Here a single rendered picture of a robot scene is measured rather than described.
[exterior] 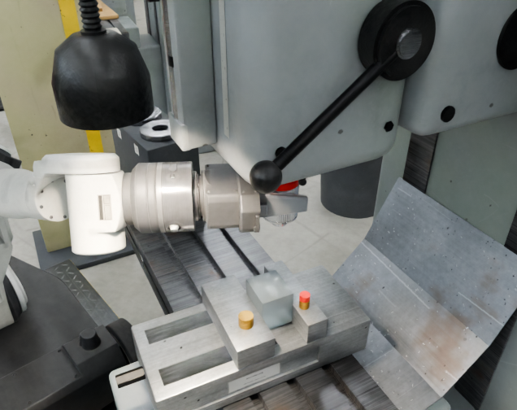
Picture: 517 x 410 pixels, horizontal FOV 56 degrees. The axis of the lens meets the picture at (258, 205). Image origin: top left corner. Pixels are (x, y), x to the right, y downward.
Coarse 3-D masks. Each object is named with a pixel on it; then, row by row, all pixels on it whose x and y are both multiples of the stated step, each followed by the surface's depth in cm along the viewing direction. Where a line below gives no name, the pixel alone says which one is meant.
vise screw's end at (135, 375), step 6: (126, 372) 71; (132, 372) 71; (138, 372) 71; (120, 378) 70; (126, 378) 70; (132, 378) 70; (138, 378) 71; (144, 378) 71; (120, 384) 70; (126, 384) 70
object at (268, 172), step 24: (384, 0) 42; (408, 0) 41; (384, 24) 41; (408, 24) 42; (432, 24) 43; (360, 48) 44; (384, 48) 42; (408, 48) 43; (384, 72) 44; (408, 72) 45; (264, 168) 42; (264, 192) 43
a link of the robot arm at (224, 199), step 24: (168, 168) 58; (192, 168) 61; (216, 168) 62; (168, 192) 57; (192, 192) 58; (216, 192) 57; (240, 192) 57; (168, 216) 57; (192, 216) 58; (216, 216) 58; (240, 216) 57
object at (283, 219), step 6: (276, 192) 60; (282, 192) 60; (288, 192) 60; (294, 192) 60; (270, 216) 62; (276, 216) 62; (282, 216) 62; (288, 216) 62; (294, 216) 63; (270, 222) 62; (276, 222) 62; (282, 222) 62; (288, 222) 62
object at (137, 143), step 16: (160, 112) 114; (128, 128) 110; (144, 128) 107; (160, 128) 109; (128, 144) 109; (144, 144) 103; (160, 144) 103; (176, 144) 104; (128, 160) 113; (144, 160) 104; (160, 160) 103; (176, 160) 106; (192, 160) 108
